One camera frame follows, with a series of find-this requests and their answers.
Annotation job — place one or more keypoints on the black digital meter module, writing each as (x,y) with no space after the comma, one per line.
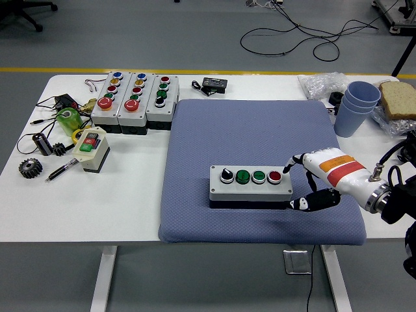
(214,84)

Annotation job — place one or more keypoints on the cream red-green switch box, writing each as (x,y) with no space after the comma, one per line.
(94,156)

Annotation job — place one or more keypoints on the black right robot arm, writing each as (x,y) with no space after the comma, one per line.
(399,201)

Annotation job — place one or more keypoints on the black metal post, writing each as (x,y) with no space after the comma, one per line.
(403,55)

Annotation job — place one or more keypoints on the black cylindrical capacitor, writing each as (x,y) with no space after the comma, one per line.
(43,144)

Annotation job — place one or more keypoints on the green wrapped battery pack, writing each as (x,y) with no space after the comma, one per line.
(73,123)

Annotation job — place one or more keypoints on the black power adapter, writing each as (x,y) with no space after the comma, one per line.
(65,100)

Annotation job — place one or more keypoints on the silver floor socket plate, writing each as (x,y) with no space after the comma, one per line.
(297,261)

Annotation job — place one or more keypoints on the small black gear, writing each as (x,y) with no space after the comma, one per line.
(59,149)

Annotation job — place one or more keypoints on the grey five-button control box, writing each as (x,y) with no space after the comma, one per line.
(143,113)
(100,113)

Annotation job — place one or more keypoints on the grey four-button control box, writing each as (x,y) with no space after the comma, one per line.
(247,191)

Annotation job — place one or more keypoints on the black metal device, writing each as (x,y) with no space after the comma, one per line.
(411,152)

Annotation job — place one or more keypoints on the white table leg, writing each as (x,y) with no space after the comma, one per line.
(104,279)
(336,279)

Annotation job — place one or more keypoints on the blue-grey padded mat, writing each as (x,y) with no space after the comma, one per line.
(227,130)

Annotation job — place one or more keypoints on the black office chair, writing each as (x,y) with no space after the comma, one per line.
(19,13)

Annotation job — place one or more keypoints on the clear bubble wrap bag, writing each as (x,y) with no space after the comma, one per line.
(320,84)

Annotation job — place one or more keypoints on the large steel gear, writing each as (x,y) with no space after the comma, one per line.
(35,170)

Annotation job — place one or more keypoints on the black pen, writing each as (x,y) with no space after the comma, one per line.
(61,169)

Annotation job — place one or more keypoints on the aluminium frame cart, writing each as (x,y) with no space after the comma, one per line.
(395,16)

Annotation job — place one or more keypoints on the yellow tape roll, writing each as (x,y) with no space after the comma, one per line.
(75,136)

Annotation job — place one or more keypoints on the brass fitting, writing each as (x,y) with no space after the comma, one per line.
(88,105)

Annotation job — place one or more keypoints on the blue plastic cup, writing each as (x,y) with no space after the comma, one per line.
(349,103)
(351,122)
(362,92)

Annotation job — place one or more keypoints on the bread slice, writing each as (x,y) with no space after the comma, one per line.
(398,99)

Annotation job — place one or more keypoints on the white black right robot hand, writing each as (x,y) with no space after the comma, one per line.
(341,172)

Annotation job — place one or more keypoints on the grey four-button selector box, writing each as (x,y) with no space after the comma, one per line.
(169,94)

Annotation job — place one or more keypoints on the clear plastic bag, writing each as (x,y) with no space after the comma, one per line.
(390,126)

